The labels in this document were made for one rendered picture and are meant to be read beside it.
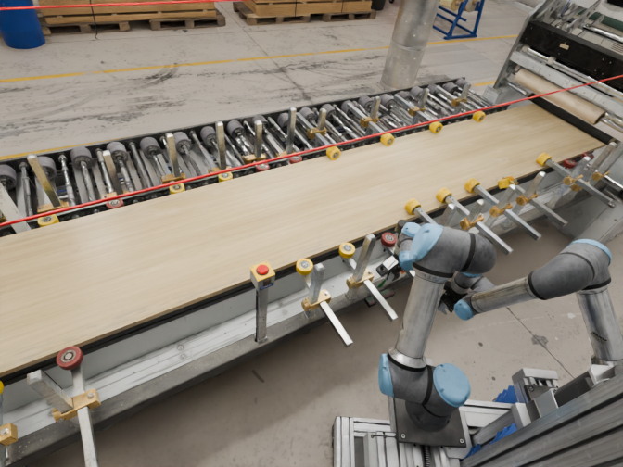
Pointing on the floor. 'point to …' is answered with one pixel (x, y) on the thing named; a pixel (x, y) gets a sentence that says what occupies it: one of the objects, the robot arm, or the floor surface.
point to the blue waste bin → (20, 25)
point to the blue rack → (462, 19)
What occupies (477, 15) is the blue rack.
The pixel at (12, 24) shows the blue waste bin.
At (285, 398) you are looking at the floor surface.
